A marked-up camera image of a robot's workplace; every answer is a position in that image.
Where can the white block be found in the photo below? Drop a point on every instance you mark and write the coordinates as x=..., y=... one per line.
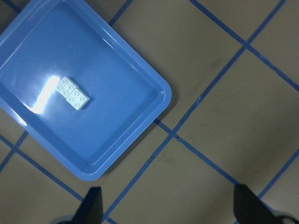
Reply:
x=77, y=99
x=65, y=86

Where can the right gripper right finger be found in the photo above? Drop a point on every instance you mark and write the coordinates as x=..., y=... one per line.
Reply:
x=248, y=209

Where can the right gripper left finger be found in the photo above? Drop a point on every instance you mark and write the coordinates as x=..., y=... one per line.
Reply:
x=91, y=209

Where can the blue plastic tray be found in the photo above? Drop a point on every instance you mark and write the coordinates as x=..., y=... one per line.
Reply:
x=52, y=39

